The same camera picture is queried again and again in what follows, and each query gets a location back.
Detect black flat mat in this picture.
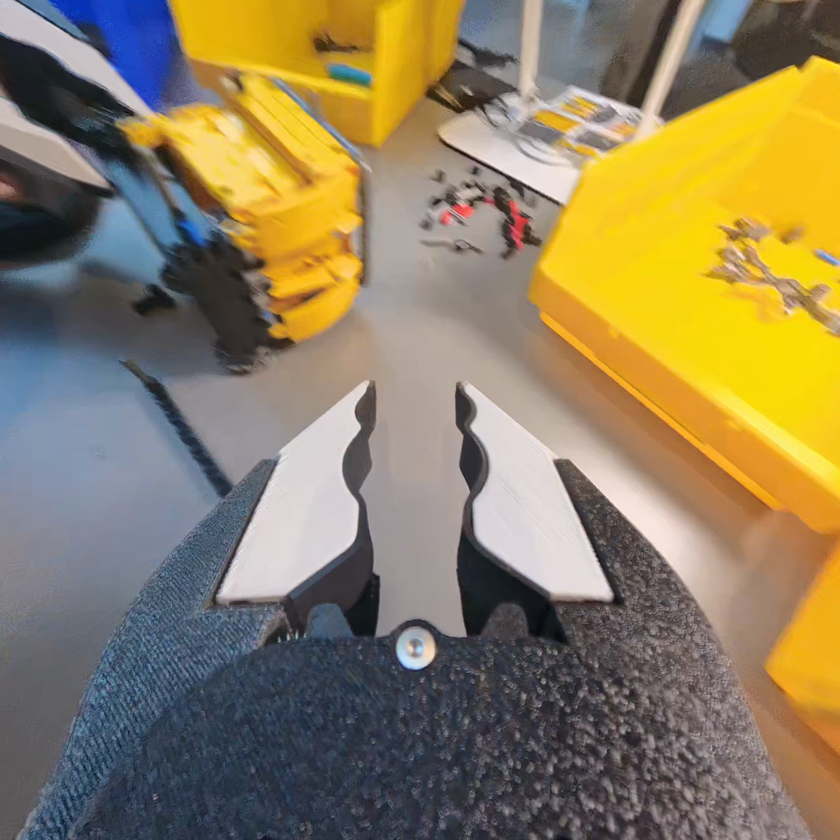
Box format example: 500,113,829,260
427,59,519,116

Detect white stand pole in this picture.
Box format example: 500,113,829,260
641,0,710,130
518,0,547,103

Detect yellow grey sticker sheet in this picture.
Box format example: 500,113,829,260
515,86,647,161

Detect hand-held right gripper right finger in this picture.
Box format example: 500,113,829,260
456,381,615,605

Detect long black toy beam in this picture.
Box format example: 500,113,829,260
122,360,237,500

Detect grey-green tool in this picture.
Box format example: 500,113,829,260
315,37,376,90

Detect small red black parts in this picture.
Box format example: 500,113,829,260
418,166,543,259

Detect loose metal parts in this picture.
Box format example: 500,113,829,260
707,217,840,340

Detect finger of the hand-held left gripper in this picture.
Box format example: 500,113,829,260
0,0,152,119
0,99,112,194

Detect grey desk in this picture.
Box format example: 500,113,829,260
0,79,840,840

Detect yellow toy block robot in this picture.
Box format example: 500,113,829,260
121,73,371,375

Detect yellow plastic bin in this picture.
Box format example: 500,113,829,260
529,57,840,535
168,0,467,148
766,549,840,758

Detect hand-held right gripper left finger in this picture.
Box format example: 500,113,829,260
217,381,379,605

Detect blue plastic bin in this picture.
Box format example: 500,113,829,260
50,0,182,109

